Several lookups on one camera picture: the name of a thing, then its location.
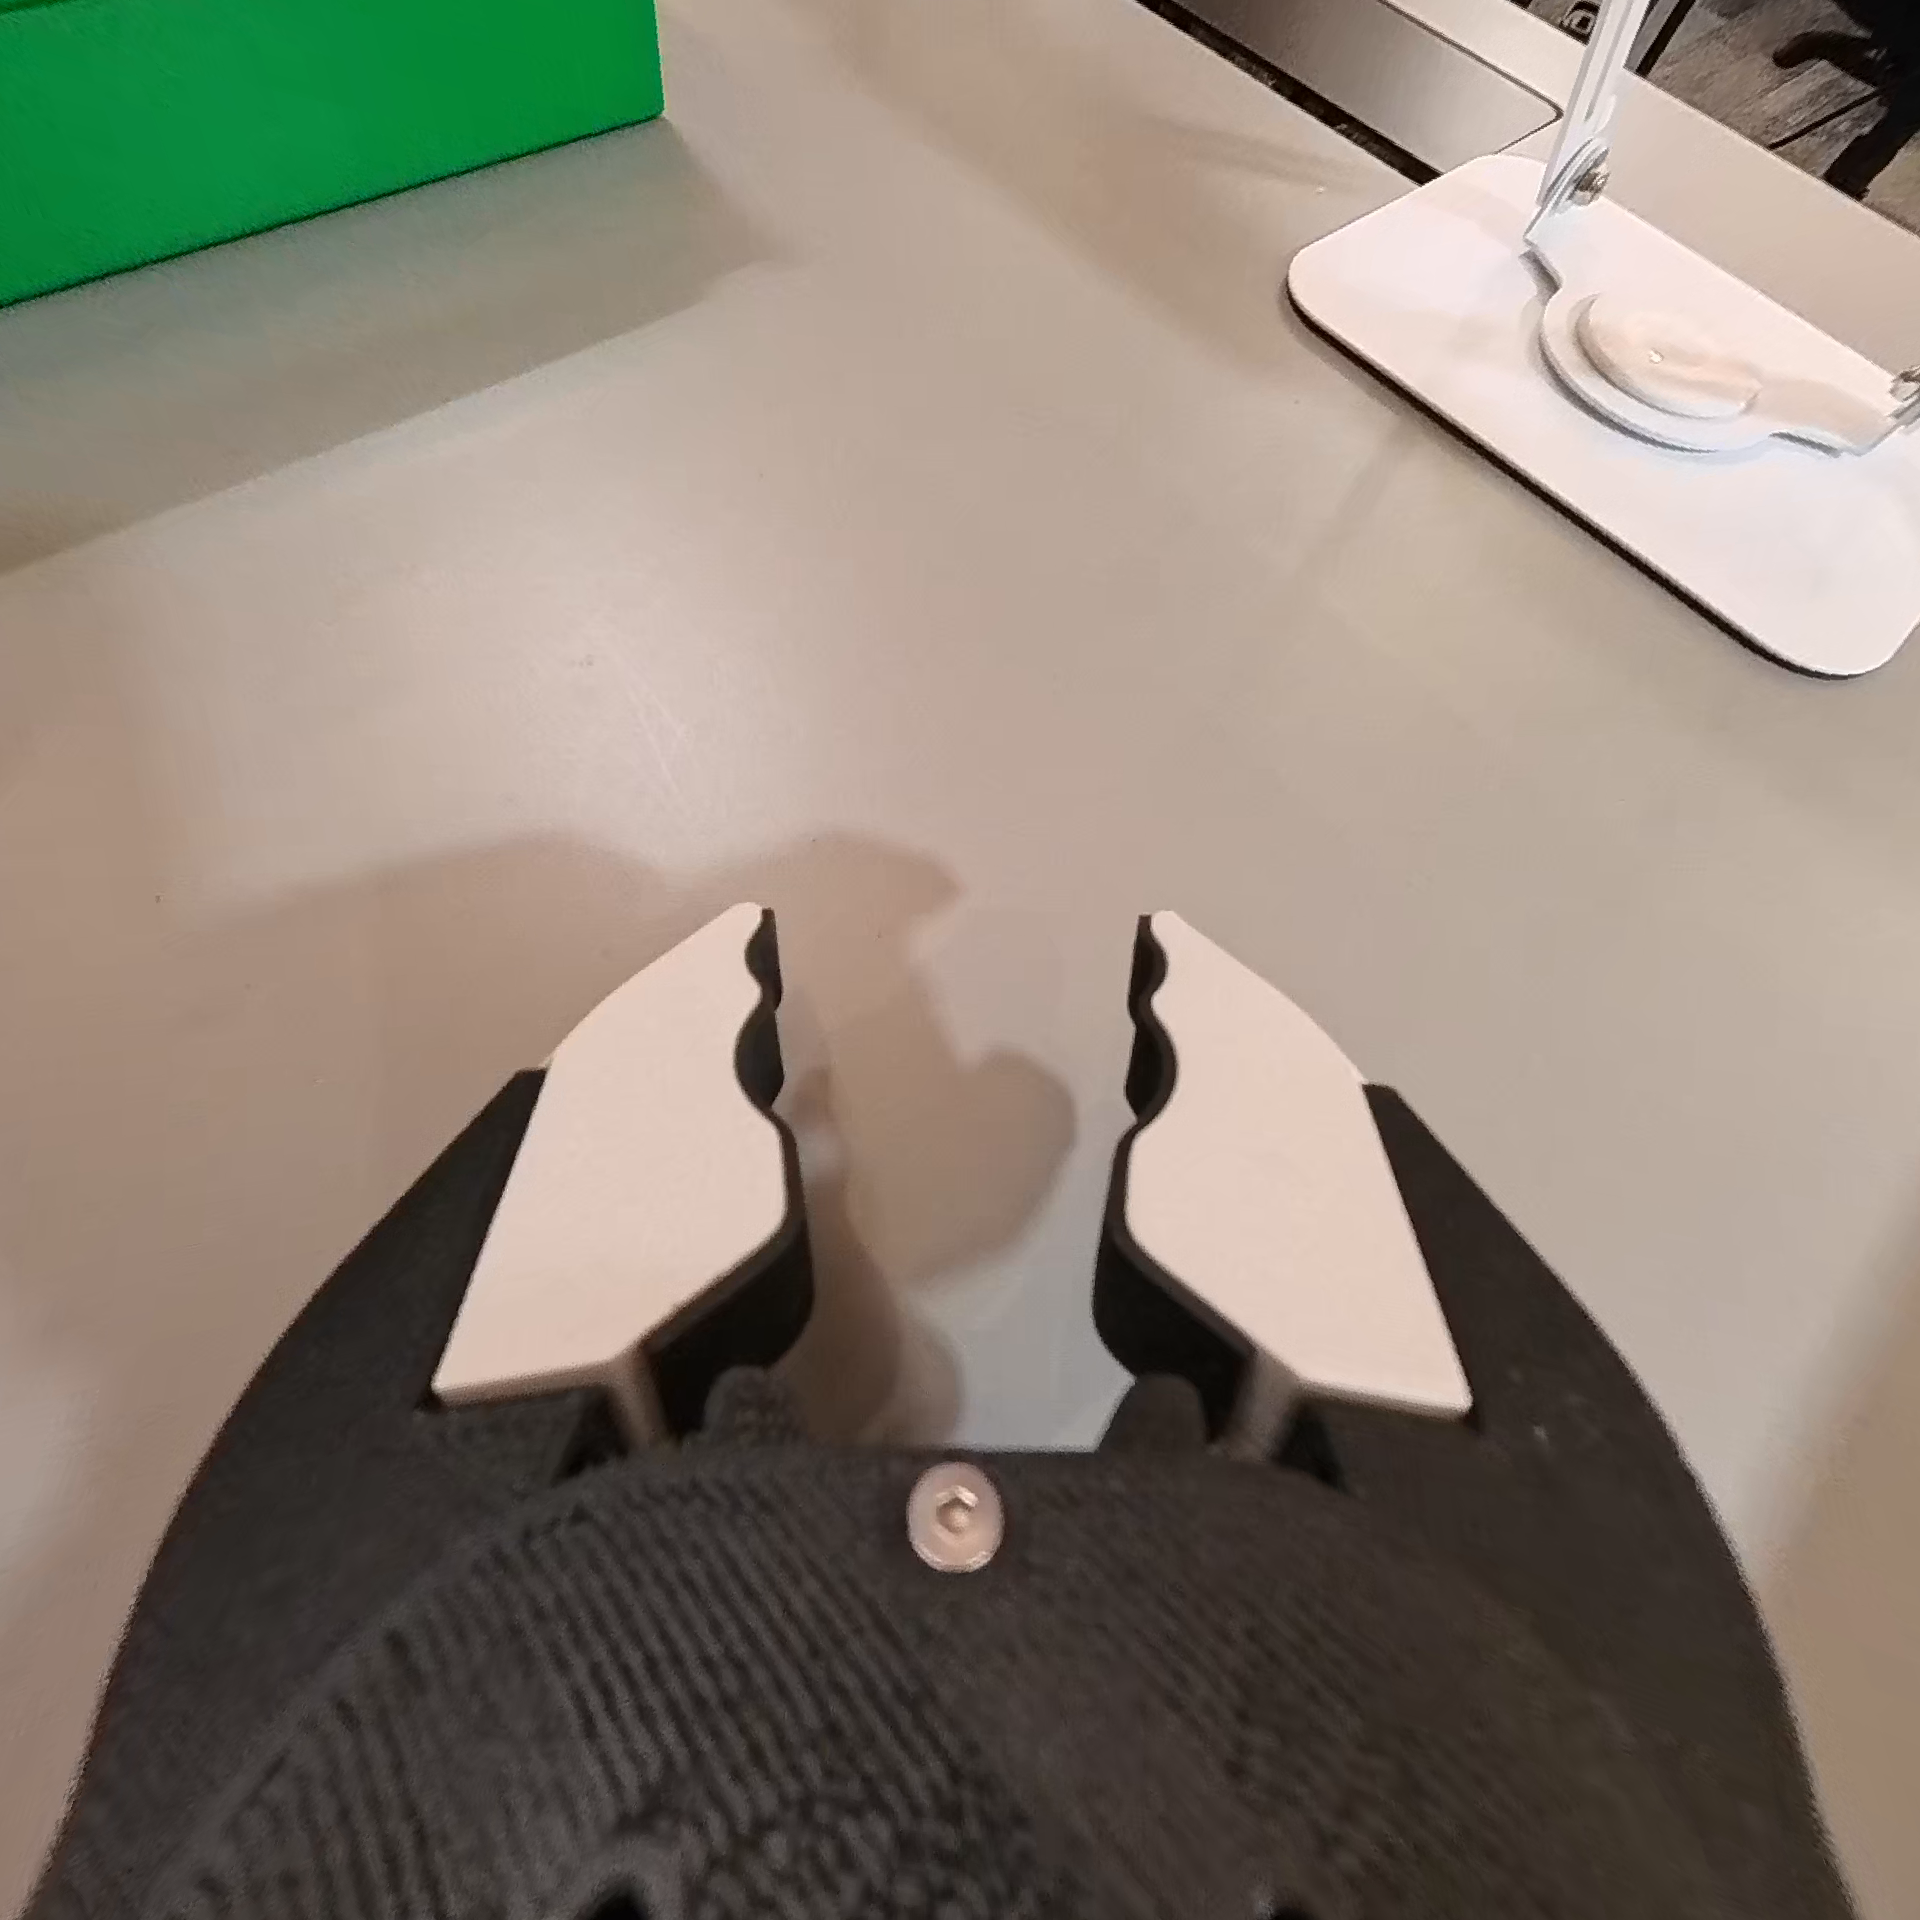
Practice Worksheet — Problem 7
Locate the white and wood document stand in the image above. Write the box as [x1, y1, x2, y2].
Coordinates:
[1287, 0, 1920, 680]

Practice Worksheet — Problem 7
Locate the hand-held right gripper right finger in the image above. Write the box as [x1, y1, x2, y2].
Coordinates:
[1093, 909, 1478, 1460]

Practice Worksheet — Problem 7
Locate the green plastic bin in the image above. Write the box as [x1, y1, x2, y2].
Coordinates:
[0, 0, 666, 308]

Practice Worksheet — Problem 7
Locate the grey table cable flap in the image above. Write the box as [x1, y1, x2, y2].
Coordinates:
[1141, 0, 1567, 182]

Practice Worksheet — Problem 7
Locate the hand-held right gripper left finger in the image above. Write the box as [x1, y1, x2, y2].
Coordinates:
[429, 900, 819, 1454]

